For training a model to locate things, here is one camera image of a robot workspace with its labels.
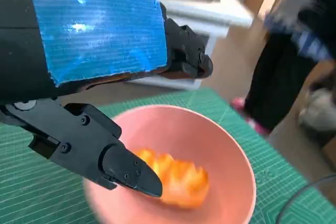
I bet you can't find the black right camera cable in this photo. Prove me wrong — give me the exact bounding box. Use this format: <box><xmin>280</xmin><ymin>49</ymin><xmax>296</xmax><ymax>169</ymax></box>
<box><xmin>277</xmin><ymin>173</ymin><xmax>336</xmax><ymax>224</ymax></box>

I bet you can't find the green cutting mat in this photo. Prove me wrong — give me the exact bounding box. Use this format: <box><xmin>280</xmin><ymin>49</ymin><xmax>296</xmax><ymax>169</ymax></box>
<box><xmin>0</xmin><ymin>87</ymin><xmax>336</xmax><ymax>224</ymax></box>

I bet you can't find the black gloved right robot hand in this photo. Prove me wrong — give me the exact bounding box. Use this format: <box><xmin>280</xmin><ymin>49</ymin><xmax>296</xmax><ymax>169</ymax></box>
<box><xmin>298</xmin><ymin>0</ymin><xmax>336</xmax><ymax>61</ymax></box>

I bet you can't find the person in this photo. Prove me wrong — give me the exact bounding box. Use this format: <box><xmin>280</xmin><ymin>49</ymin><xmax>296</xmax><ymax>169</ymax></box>
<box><xmin>230</xmin><ymin>0</ymin><xmax>336</xmax><ymax>135</ymax></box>

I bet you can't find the braided toy bread loaf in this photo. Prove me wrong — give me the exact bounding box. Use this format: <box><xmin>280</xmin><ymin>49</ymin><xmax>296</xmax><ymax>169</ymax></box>
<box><xmin>133</xmin><ymin>148</ymin><xmax>211</xmax><ymax>210</ymax></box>

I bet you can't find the pink bowl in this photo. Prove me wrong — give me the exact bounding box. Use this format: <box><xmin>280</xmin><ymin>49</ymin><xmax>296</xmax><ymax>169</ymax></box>
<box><xmin>82</xmin><ymin>104</ymin><xmax>257</xmax><ymax>224</ymax></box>

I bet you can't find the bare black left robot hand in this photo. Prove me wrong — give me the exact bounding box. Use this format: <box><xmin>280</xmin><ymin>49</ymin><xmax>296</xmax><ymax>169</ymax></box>
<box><xmin>0</xmin><ymin>0</ymin><xmax>214</xmax><ymax>198</ymax></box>

